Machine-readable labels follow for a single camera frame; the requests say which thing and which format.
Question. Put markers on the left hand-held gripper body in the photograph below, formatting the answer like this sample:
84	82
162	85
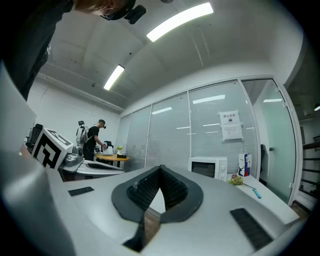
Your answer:
51	148

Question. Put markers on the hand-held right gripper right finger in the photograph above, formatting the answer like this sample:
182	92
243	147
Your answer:
215	215

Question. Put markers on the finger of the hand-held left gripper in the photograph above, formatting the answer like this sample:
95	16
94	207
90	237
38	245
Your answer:
105	169
100	162

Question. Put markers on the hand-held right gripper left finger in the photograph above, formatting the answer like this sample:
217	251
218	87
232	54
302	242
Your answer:
100	212

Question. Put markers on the round wooden table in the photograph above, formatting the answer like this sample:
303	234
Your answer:
112	158

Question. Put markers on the black office chair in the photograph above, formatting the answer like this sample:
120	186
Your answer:
33	137

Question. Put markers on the small black box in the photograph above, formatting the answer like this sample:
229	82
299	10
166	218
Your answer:
121	156

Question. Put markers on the small yellow flower pot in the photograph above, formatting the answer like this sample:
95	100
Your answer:
119	149

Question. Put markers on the dried flower bouquet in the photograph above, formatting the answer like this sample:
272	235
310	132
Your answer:
237	180

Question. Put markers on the light blue pen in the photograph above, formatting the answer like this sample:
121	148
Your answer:
257	193

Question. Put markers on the white microwave oven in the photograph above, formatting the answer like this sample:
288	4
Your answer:
208	167

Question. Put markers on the white paper bag blue print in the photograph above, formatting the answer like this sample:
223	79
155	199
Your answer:
245	163

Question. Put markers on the white paper notice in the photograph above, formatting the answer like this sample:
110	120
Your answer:
232	132
229	118

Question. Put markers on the long ceiling light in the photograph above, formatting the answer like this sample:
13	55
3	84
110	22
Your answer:
114	77
180	21

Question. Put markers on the glass door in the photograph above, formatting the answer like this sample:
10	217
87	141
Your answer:
275	140

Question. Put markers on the person's black clothing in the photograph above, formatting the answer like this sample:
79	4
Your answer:
30	42

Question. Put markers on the white robot with camera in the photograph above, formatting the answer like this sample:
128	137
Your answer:
80	128

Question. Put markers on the black head-worn camera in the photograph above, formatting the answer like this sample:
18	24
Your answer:
136	13

